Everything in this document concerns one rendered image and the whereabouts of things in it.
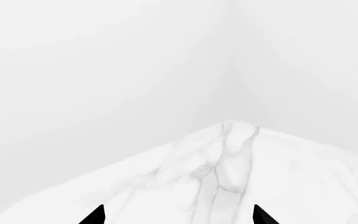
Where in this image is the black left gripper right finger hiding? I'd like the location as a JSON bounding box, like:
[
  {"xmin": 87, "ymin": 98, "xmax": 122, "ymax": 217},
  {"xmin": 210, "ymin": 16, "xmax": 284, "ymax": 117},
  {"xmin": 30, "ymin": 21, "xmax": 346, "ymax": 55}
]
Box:
[{"xmin": 252, "ymin": 203, "xmax": 280, "ymax": 224}]

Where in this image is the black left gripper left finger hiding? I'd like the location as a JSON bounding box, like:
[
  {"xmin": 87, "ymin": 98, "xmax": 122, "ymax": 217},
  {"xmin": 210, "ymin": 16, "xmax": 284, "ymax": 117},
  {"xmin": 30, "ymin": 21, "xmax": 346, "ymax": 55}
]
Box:
[{"xmin": 78, "ymin": 203, "xmax": 106, "ymax": 224}]

